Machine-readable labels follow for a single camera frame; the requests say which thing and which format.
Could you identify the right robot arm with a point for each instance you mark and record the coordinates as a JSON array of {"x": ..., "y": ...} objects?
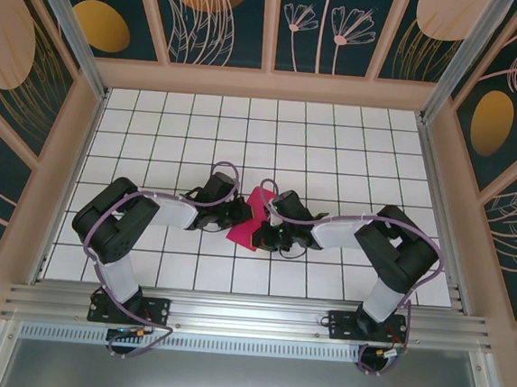
[{"x": 398, "y": 255}]

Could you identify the aluminium side rail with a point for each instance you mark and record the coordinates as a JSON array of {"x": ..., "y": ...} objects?
[{"x": 434, "y": 172}]

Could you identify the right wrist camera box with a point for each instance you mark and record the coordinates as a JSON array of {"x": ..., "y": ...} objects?
[{"x": 274, "y": 213}]

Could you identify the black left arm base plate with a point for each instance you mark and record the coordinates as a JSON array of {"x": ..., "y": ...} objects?
[{"x": 153, "y": 311}]

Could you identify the magenta cloth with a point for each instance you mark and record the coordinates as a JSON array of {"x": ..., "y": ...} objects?
[{"x": 239, "y": 235}]

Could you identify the grey metal sheet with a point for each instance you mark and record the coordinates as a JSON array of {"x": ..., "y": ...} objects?
[{"x": 242, "y": 382}]

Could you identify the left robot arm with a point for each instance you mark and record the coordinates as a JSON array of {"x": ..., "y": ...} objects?
[{"x": 115, "y": 231}]

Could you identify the yellow power connector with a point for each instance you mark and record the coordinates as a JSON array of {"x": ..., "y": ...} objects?
[
  {"x": 139, "y": 333},
  {"x": 380, "y": 352}
]

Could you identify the aluminium mounting rail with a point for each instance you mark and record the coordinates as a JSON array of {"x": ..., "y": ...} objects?
[{"x": 248, "y": 315}]

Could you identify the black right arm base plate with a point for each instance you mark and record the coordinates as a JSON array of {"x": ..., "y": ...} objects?
[{"x": 342, "y": 325}]

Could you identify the aluminium frame post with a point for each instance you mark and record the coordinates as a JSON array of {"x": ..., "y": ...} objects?
[
  {"x": 472, "y": 40},
  {"x": 64, "y": 4}
]

